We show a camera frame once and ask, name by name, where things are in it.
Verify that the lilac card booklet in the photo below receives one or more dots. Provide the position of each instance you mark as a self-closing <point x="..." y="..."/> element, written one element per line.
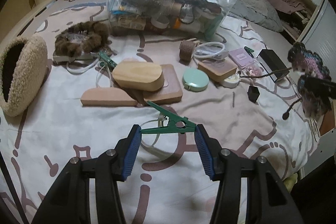
<point x="240" y="57"/>

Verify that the green clip near scrunchie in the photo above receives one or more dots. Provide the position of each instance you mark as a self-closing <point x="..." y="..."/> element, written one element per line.
<point x="107" y="60"/>

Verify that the pink clothes pile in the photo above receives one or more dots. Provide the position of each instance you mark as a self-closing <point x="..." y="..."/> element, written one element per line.
<point x="288" y="6"/>

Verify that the green plastic clip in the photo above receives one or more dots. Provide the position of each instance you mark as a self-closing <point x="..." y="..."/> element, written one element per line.
<point x="175" y="124"/>

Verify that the flat wooden tray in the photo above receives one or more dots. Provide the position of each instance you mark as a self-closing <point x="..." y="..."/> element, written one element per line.
<point x="171" y="92"/>

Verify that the brown ribbon roll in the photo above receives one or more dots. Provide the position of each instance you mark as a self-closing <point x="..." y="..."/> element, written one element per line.
<point x="186" y="50"/>

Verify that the flat wooden half-oval lid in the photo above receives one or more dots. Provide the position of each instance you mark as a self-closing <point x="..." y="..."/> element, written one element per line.
<point x="107" y="97"/>

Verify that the purple blue crochet piece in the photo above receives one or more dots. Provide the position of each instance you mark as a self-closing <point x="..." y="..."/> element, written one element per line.
<point x="315" y="86"/>

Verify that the patterned pink white blanket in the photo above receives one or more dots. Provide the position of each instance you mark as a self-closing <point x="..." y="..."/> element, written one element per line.
<point x="168" y="183"/>

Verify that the large black box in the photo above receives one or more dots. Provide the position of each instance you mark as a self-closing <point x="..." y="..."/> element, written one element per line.
<point x="271" y="63"/>

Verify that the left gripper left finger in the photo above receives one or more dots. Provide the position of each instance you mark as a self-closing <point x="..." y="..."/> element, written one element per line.
<point x="67" y="200"/>

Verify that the mint green oval case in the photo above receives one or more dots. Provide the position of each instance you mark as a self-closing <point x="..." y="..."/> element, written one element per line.
<point x="195" y="80"/>

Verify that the oval wooden box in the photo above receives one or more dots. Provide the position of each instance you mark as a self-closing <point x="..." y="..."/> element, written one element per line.
<point x="139" y="76"/>

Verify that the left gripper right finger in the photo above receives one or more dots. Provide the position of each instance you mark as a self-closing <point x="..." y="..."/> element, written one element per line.
<point x="267" y="199"/>

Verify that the brown fur scrunchie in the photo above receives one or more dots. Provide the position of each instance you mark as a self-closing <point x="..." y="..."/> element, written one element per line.
<point x="80" y="38"/>

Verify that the white round tape dispenser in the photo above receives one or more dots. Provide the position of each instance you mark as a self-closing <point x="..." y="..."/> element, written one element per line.
<point x="231" y="82"/>

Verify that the small black cube box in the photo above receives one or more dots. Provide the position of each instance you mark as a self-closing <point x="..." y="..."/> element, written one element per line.
<point x="253" y="93"/>

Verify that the green clip with white cord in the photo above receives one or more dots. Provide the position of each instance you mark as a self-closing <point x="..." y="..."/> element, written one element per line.
<point x="249" y="50"/>

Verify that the bag of pink beads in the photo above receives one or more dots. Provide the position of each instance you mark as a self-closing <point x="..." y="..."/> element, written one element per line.
<point x="253" y="69"/>

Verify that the wooden block with brown top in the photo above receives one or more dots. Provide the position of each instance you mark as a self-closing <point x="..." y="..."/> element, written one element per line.
<point x="218" y="70"/>

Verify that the teal bottle in bin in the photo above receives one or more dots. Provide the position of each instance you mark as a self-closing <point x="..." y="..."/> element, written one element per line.
<point x="212" y="26"/>

